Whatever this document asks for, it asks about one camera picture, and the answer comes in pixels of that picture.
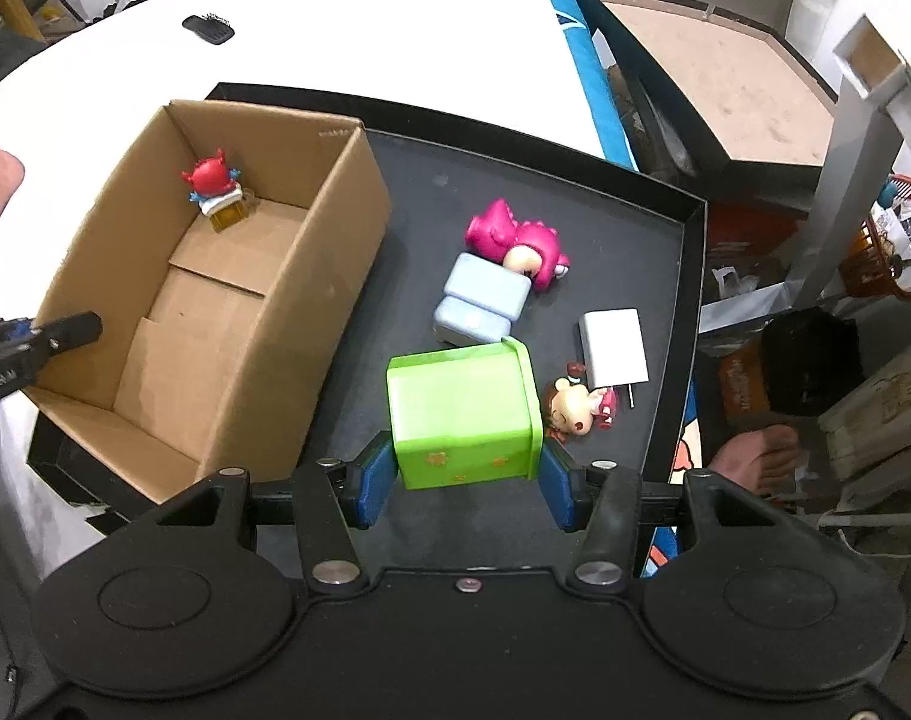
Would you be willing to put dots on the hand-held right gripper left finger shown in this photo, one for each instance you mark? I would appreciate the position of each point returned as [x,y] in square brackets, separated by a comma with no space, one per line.
[373,484]

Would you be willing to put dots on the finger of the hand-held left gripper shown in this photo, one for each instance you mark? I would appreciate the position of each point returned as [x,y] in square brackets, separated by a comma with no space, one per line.
[73,330]

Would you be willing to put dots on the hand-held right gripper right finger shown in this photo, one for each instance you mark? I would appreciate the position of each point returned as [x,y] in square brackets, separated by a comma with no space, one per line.
[560,491]

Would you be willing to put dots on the brown-haired girl figurine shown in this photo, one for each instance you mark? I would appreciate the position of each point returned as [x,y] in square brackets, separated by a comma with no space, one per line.
[572,405]

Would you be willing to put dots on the green square container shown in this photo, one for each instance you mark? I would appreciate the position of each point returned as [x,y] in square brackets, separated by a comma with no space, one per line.
[455,405]

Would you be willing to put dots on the white charger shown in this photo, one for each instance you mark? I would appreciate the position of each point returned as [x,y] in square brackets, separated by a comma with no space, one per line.
[613,345]

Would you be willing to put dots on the purple white charger cube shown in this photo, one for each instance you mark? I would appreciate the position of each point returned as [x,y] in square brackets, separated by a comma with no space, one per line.
[478,296]

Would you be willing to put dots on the brown cardboard box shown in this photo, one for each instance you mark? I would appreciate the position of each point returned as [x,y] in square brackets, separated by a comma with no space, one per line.
[313,240]

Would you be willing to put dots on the pink dinosaur figurine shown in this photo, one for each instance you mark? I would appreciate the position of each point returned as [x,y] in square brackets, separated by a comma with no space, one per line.
[500,232]

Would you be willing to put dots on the black tray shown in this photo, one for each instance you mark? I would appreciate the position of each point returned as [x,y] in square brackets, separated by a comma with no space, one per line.
[425,165]

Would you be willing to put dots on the person's right foot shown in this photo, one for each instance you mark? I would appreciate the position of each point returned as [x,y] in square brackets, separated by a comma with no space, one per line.
[755,457]

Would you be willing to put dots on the red devil figurine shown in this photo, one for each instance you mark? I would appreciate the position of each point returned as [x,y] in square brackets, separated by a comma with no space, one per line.
[214,184]

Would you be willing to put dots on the black bag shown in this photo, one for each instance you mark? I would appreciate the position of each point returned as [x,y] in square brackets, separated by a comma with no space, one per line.
[808,360]

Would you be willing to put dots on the wooden crate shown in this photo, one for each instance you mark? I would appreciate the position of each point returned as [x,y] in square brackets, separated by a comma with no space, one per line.
[883,427]

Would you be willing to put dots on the black hairbrush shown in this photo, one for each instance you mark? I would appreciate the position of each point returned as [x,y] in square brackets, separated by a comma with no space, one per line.
[209,28]

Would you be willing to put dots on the large black box lid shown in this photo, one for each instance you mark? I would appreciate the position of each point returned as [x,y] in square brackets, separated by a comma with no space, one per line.
[688,75]

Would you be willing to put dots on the blue printed sheet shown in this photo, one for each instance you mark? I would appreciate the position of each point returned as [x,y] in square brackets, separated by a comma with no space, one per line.
[575,52]

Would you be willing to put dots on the white table post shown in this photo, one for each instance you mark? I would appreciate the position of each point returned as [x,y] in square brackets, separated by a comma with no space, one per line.
[845,165]

